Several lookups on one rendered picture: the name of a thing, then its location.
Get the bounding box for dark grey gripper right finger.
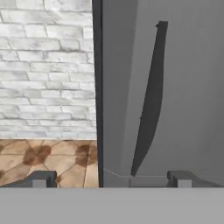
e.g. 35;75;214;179
166;170;224;188

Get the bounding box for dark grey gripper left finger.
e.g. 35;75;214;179
0;170;58;188

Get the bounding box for grey fridge door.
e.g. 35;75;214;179
92;0;224;188

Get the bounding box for dark grey fridge door handle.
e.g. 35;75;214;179
129;20;169;178

